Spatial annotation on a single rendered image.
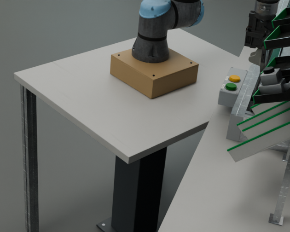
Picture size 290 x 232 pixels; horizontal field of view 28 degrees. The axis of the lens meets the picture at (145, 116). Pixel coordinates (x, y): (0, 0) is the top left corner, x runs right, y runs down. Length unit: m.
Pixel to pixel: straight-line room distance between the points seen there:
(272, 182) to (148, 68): 0.69
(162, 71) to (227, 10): 3.45
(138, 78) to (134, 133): 0.31
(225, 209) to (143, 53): 0.81
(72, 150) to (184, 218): 1.80
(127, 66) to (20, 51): 2.34
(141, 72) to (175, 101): 0.17
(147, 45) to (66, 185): 1.13
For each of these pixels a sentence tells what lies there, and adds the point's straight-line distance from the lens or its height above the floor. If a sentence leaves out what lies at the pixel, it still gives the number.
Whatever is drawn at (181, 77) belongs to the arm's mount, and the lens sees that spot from 2.27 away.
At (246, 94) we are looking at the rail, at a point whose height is 0.96.
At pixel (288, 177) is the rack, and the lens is 1.62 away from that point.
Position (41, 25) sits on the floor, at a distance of 4.97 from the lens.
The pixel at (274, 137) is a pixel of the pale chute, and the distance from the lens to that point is 1.60.
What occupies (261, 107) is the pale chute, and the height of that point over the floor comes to 1.03.
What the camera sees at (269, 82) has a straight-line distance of 1.59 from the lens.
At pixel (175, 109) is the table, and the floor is 0.86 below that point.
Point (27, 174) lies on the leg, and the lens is 2.57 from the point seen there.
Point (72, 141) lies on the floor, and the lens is 3.45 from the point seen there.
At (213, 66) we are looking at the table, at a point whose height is 0.86.
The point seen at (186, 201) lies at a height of 0.86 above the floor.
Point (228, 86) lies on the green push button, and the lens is 2.11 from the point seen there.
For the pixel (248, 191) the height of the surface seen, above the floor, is 0.86.
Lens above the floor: 1.94
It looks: 31 degrees down
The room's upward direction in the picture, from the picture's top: 5 degrees clockwise
